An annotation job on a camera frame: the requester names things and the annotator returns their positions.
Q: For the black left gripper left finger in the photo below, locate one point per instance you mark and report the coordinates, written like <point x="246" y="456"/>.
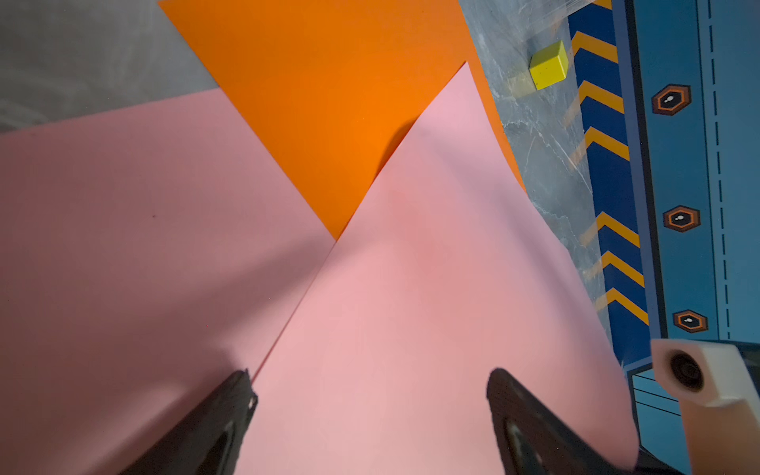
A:
<point x="209" y="439"/>

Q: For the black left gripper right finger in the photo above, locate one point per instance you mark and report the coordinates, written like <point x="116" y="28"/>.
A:
<point x="531" y="440"/>

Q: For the pink paper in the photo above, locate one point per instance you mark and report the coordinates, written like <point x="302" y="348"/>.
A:
<point x="445" y="272"/>

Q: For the pink paper underneath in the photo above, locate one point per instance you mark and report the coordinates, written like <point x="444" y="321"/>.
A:
<point x="146" y="254"/>

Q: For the orange curved paper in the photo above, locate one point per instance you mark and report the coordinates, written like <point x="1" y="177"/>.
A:
<point x="331" y="88"/>

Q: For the yellow cube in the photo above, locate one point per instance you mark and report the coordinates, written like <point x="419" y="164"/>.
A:
<point x="549" y="66"/>

